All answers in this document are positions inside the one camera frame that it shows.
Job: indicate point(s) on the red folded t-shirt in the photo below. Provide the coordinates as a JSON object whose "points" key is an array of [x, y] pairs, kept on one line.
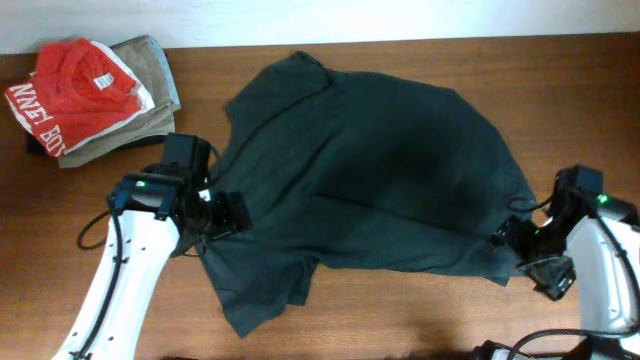
{"points": [[77, 93]]}

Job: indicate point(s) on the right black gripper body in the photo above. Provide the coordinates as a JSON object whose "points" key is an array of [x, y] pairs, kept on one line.
{"points": [[541, 251]]}

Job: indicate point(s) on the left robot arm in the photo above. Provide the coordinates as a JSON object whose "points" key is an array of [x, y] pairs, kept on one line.
{"points": [[153, 218]]}

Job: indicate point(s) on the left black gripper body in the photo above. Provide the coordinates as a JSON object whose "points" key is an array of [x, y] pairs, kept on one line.
{"points": [[218, 217]]}

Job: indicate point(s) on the khaki folded garment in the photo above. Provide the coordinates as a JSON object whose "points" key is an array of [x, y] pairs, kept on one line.
{"points": [[156, 116]]}

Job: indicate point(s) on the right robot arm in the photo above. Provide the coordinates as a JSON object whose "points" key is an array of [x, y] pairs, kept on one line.
{"points": [[592, 241]]}

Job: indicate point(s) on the light blue folded garment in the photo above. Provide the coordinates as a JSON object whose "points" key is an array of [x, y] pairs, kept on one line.
{"points": [[166, 70]]}

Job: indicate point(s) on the black folded garment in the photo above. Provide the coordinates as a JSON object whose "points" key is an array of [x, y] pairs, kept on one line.
{"points": [[32, 146]]}

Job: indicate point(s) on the dark green t-shirt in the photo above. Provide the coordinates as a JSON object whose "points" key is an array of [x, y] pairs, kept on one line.
{"points": [[355, 170]]}

